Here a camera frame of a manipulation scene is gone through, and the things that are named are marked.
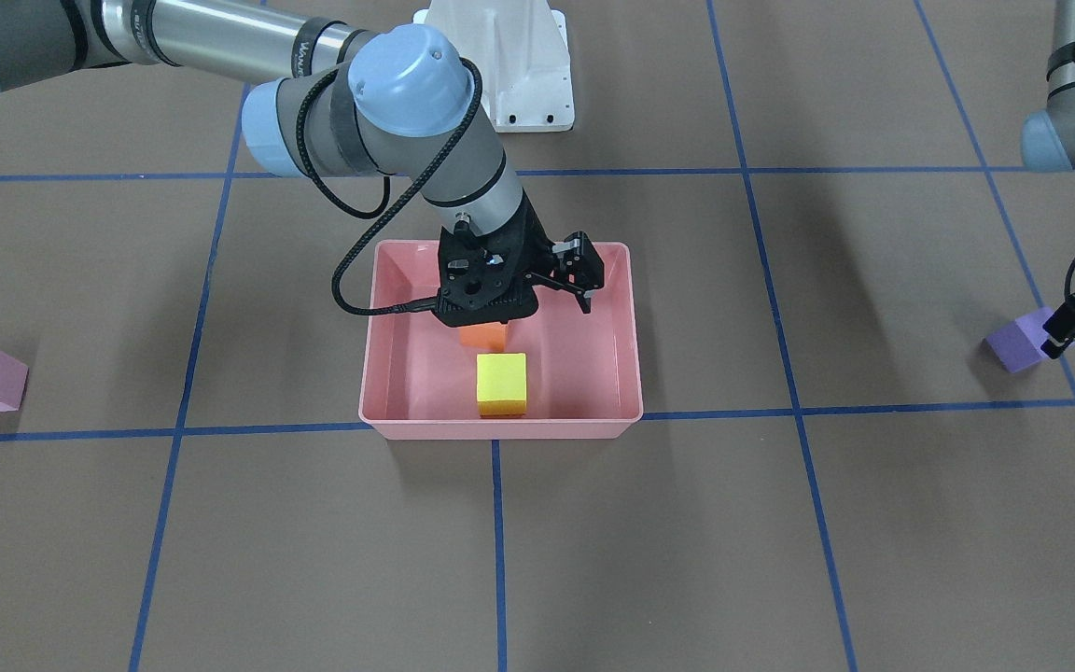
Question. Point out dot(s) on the yellow foam block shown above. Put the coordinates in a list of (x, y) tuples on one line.
[(501, 384)]

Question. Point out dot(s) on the purple foam block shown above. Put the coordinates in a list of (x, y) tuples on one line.
[(1017, 345)]

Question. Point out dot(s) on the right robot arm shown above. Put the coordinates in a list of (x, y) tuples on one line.
[(372, 119)]

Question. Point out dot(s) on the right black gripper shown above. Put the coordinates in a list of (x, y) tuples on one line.
[(537, 250)]

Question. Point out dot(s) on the pink plastic bin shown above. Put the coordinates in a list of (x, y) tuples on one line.
[(582, 370)]

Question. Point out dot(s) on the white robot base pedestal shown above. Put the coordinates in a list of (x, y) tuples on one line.
[(523, 53)]

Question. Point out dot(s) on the orange foam block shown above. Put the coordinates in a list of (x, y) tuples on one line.
[(491, 337)]

